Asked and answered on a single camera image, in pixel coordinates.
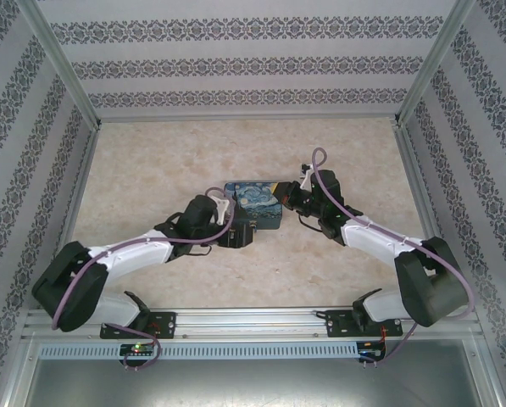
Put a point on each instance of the starry night tin box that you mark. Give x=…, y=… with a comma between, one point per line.
x=257, y=199

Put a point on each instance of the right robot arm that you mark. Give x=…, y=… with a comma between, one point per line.
x=430, y=288

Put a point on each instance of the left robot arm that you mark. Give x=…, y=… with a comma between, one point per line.
x=66, y=288

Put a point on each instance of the left controller circuit board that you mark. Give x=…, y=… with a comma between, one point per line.
x=138, y=348

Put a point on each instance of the controller circuit board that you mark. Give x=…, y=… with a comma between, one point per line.
x=138, y=348
x=371, y=352

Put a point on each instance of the grey metal sheet panel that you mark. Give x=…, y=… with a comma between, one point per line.
x=252, y=386

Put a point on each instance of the right controller circuit board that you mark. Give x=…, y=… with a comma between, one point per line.
x=371, y=352

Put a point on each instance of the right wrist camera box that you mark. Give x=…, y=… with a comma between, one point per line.
x=308, y=180

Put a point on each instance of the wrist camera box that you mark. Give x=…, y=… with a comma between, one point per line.
x=308, y=180
x=224, y=207

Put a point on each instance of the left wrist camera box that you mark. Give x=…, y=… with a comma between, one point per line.
x=224, y=207

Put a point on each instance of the aluminium mounting rail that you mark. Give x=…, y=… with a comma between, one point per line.
x=252, y=324

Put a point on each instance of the aluminium table side rail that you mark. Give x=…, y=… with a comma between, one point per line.
x=413, y=169
x=75, y=199

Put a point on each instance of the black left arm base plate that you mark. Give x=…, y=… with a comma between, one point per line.
x=168, y=324

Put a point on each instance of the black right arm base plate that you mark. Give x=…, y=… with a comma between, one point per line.
x=335, y=324

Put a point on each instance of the aluminium frame post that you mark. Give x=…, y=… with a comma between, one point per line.
x=65, y=63
x=432, y=63

